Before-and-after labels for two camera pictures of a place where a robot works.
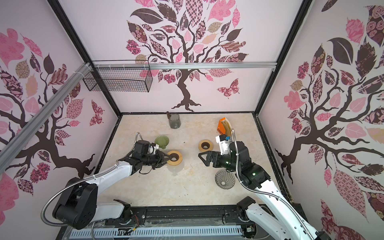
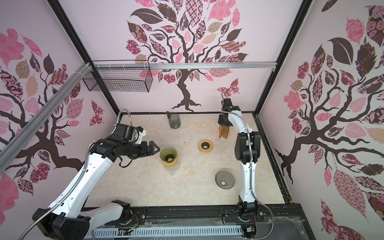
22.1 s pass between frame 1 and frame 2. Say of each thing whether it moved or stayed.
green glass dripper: moved
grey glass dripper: stayed
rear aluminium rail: stayed
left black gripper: moved
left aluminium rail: stayed
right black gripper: moved
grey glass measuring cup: stayed
